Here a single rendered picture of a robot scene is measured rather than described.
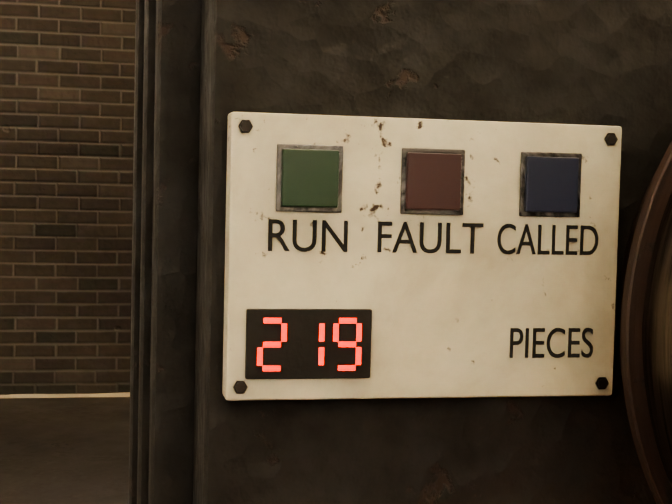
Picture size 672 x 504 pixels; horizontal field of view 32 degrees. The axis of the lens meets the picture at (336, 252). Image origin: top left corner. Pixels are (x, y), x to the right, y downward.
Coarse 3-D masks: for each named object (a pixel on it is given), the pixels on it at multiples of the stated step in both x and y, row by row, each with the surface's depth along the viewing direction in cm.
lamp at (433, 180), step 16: (416, 160) 74; (432, 160) 74; (448, 160) 75; (416, 176) 74; (432, 176) 74; (448, 176) 75; (416, 192) 74; (432, 192) 74; (448, 192) 75; (416, 208) 74; (432, 208) 75; (448, 208) 75
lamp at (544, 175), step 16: (528, 160) 76; (544, 160) 76; (560, 160) 76; (576, 160) 76; (528, 176) 76; (544, 176) 76; (560, 176) 76; (576, 176) 76; (528, 192) 76; (544, 192) 76; (560, 192) 76; (576, 192) 76; (528, 208) 76; (544, 208) 76; (560, 208) 76; (576, 208) 77
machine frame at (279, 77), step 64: (192, 0) 81; (256, 0) 74; (320, 0) 75; (384, 0) 76; (448, 0) 77; (512, 0) 77; (576, 0) 78; (640, 0) 79; (192, 64) 82; (256, 64) 74; (320, 64) 75; (384, 64) 76; (448, 64) 77; (512, 64) 78; (576, 64) 79; (640, 64) 80; (192, 128) 82; (640, 128) 80; (192, 192) 82; (640, 192) 80; (192, 256) 82; (192, 320) 83; (192, 384) 83; (192, 448) 83; (256, 448) 76; (320, 448) 76; (384, 448) 77; (448, 448) 78; (512, 448) 79; (576, 448) 80
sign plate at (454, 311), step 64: (256, 128) 72; (320, 128) 73; (384, 128) 74; (448, 128) 75; (512, 128) 76; (576, 128) 77; (256, 192) 73; (384, 192) 74; (512, 192) 76; (256, 256) 73; (320, 256) 74; (384, 256) 75; (448, 256) 75; (512, 256) 76; (576, 256) 77; (256, 320) 73; (320, 320) 74; (384, 320) 75; (448, 320) 76; (512, 320) 77; (576, 320) 78; (256, 384) 73; (320, 384) 74; (384, 384) 75; (448, 384) 76; (512, 384) 77; (576, 384) 78
